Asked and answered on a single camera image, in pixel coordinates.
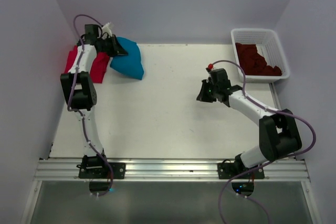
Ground blue t shirt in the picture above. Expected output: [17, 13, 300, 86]
[110, 37, 144, 80]

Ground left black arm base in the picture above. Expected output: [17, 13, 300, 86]
[76, 155, 126, 196]

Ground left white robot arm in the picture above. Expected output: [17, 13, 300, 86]
[60, 23, 128, 160]

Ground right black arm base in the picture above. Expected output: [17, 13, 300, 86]
[217, 155, 265, 197]

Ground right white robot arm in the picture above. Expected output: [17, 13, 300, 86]
[196, 67, 302, 178]

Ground folded red t shirt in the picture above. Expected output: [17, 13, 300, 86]
[64, 46, 110, 83]

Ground dark red t shirt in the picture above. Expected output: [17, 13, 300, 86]
[235, 43, 282, 76]

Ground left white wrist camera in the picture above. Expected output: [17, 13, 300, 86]
[101, 22, 114, 37]

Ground aluminium mounting rail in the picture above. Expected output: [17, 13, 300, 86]
[34, 158, 310, 182]

